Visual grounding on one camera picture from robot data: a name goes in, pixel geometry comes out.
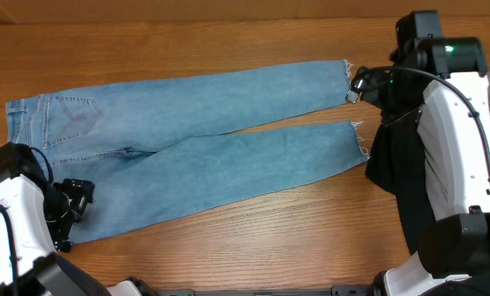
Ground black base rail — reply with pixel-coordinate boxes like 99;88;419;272
155;284;374;296

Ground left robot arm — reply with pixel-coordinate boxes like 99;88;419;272
0;142;152;296

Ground black garment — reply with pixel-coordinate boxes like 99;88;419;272
366;123;490;295

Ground gray trousers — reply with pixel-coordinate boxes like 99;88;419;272
417;72;490;220

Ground light blue denim jeans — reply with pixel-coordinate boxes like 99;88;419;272
6;60;367;243

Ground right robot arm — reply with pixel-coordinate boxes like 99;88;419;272
331;11;490;295

